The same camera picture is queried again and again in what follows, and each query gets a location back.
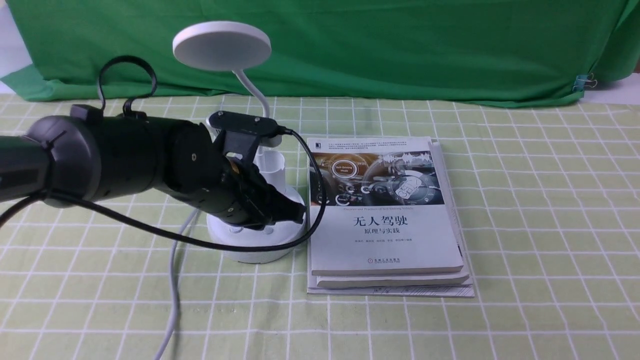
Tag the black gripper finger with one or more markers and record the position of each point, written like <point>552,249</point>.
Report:
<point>284,209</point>

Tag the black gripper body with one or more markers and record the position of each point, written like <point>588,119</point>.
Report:
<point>226,190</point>

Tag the white desk lamp with base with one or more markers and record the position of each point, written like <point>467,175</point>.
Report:
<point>226,46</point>

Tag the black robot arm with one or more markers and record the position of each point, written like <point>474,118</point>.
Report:
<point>89,156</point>

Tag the top book with car cover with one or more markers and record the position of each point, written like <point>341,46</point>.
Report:
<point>385,235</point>

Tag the bottom thin booklet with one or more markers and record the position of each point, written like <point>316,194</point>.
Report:
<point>425,292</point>

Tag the green checkered tablecloth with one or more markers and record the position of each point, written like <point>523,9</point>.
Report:
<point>549,205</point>

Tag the green backdrop cloth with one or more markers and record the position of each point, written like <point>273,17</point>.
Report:
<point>502,53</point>

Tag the blue binder clip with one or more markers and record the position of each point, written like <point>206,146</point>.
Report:
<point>584,81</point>

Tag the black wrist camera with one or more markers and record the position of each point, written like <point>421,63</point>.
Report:
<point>243,134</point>

